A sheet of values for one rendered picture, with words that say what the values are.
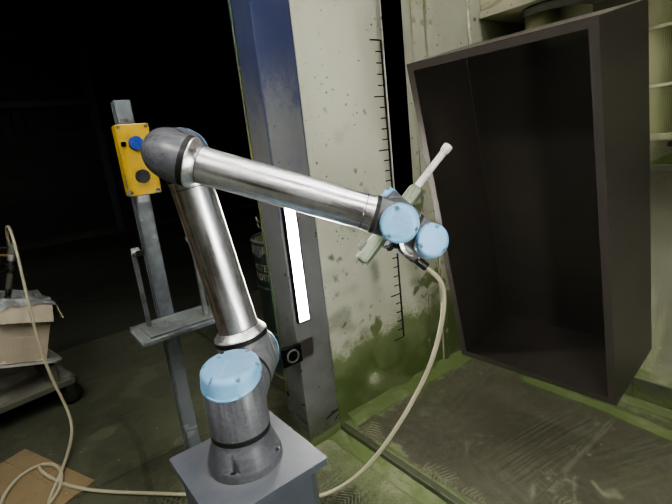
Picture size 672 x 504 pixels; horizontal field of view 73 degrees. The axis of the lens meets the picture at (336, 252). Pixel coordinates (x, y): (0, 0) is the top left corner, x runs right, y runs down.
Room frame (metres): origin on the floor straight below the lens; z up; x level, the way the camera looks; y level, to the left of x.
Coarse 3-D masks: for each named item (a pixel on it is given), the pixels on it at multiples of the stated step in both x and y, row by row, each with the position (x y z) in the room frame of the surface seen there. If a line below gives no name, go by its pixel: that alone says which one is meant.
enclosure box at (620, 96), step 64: (640, 0) 1.34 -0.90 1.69; (448, 64) 1.77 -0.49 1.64; (512, 64) 1.71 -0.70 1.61; (576, 64) 1.55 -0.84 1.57; (640, 64) 1.35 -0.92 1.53; (448, 128) 1.76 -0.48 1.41; (512, 128) 1.77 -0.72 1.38; (576, 128) 1.59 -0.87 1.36; (640, 128) 1.37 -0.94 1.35; (448, 192) 1.75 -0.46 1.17; (512, 192) 1.83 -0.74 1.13; (576, 192) 1.63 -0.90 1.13; (640, 192) 1.39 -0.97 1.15; (448, 256) 1.70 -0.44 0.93; (512, 256) 1.89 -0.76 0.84; (576, 256) 1.68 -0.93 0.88; (640, 256) 1.41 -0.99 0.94; (512, 320) 1.93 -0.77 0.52; (576, 320) 1.73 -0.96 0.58; (640, 320) 1.44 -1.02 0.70; (576, 384) 1.45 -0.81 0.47
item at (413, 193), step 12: (444, 144) 1.53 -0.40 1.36; (444, 156) 1.53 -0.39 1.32; (432, 168) 1.51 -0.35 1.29; (420, 180) 1.50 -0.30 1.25; (408, 192) 1.47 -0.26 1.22; (420, 192) 1.48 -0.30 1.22; (372, 240) 1.43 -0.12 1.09; (384, 240) 1.44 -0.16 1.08; (360, 252) 1.42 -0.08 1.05; (372, 252) 1.42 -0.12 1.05; (420, 264) 1.44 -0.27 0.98
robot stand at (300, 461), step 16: (272, 416) 1.19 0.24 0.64; (288, 432) 1.11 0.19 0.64; (192, 448) 1.09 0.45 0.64; (208, 448) 1.08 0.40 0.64; (288, 448) 1.04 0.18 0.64; (304, 448) 1.03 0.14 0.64; (176, 464) 1.03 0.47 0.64; (192, 464) 1.02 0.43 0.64; (288, 464) 0.98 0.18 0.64; (304, 464) 0.97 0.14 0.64; (320, 464) 0.97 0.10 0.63; (192, 480) 0.96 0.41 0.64; (208, 480) 0.95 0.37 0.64; (256, 480) 0.93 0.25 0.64; (272, 480) 0.93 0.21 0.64; (288, 480) 0.92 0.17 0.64; (304, 480) 0.96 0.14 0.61; (192, 496) 0.91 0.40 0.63; (208, 496) 0.90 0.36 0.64; (224, 496) 0.89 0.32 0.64; (240, 496) 0.89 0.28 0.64; (256, 496) 0.88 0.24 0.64; (272, 496) 0.89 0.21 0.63; (288, 496) 0.93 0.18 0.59; (304, 496) 0.95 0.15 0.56
